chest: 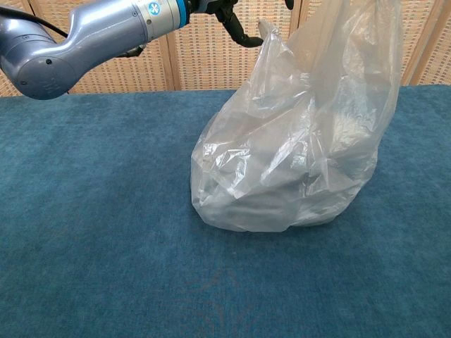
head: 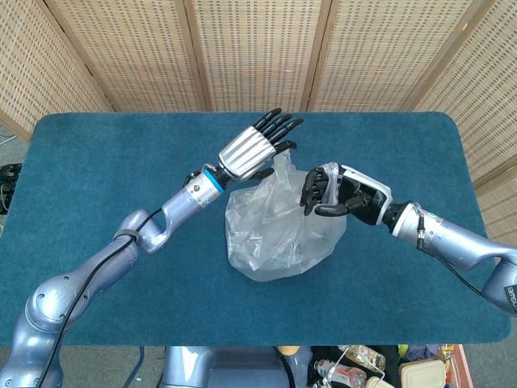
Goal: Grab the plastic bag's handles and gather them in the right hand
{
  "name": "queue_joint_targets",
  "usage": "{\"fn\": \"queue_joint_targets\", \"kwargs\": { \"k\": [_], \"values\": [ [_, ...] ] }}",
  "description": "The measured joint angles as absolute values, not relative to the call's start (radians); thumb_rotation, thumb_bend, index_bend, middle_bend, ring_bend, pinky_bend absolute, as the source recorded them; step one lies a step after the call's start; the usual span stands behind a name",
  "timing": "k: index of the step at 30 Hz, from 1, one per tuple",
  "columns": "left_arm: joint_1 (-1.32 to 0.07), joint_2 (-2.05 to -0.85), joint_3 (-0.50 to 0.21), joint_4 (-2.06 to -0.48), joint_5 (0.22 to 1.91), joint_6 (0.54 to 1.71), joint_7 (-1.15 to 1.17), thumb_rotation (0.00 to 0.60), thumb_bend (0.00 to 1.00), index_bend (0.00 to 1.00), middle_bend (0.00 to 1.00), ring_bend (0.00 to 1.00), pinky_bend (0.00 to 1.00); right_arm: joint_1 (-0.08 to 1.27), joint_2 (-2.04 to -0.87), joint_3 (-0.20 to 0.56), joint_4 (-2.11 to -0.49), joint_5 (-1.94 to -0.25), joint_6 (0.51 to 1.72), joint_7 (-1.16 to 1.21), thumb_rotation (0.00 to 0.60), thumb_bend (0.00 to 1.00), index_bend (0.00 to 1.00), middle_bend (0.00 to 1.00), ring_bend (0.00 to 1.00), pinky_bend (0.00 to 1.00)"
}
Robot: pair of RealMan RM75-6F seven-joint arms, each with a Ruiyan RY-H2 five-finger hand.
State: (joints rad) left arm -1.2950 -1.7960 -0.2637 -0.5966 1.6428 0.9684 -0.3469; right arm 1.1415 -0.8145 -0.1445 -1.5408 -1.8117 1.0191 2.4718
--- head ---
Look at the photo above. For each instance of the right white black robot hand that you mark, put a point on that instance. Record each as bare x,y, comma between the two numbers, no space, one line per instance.
363,198

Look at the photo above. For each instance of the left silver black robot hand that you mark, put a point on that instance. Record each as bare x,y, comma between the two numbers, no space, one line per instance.
246,149

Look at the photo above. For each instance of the translucent white plastic bag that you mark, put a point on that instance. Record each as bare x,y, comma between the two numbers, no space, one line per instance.
278,242

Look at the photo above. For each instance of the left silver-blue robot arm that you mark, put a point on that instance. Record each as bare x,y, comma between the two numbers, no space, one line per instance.
182,202

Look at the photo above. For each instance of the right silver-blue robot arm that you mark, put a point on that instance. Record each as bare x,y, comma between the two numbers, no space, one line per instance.
452,242

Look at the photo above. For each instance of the woven bamboo screen panel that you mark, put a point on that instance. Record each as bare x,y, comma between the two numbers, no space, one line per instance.
133,52
258,52
383,52
40,72
493,101

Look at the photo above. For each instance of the purple cloth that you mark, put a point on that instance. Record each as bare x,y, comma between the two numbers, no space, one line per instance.
422,353

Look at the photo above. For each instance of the clear bottle with red label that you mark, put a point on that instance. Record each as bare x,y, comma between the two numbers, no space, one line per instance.
343,374

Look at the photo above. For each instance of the beige plastic lunch box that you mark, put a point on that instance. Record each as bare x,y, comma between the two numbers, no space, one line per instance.
422,374

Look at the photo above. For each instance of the pink box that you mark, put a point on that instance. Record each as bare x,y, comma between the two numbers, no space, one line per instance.
461,368

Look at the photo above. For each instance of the silver-blue robot torso base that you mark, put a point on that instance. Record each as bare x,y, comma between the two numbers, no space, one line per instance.
226,368

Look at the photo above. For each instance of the black device on floor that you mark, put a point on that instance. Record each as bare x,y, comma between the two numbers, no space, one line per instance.
9,171

